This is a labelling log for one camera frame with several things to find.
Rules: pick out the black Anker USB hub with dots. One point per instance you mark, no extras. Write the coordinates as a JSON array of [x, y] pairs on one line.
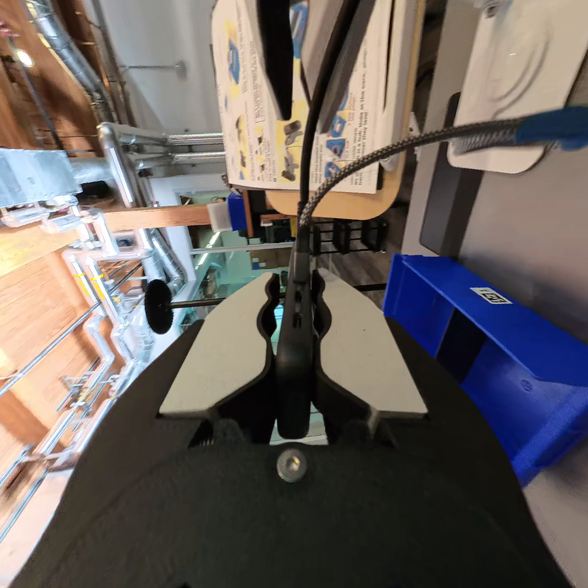
[[296, 367]]

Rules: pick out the wooden post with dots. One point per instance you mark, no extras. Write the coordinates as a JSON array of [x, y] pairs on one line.
[[160, 218]]

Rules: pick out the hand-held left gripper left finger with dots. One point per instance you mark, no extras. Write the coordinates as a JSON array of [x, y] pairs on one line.
[[216, 363]]

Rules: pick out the small blue bin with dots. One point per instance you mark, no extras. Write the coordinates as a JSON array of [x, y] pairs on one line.
[[235, 211]]

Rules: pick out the silver round duct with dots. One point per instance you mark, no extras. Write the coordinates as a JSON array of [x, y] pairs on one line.
[[167, 266]]

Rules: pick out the blue plastic bin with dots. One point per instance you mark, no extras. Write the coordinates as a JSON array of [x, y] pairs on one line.
[[505, 330]]

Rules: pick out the black pole stand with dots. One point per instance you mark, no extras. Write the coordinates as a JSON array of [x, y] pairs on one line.
[[158, 305]]

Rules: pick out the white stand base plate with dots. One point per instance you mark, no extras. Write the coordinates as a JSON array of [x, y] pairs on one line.
[[505, 69]]

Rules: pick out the flexible silver duct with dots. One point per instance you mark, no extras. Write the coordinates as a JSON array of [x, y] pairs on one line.
[[69, 50]]

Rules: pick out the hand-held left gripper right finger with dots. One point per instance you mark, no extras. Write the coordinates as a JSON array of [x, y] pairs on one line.
[[372, 367]]

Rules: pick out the silver conduit pipes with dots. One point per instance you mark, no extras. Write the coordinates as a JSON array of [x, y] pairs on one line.
[[138, 138]]

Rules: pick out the rectangular metal duct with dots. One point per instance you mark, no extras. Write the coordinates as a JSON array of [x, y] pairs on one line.
[[36, 179]]

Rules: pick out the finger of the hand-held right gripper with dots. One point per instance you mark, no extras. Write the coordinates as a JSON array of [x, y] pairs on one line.
[[278, 55], [317, 36]]

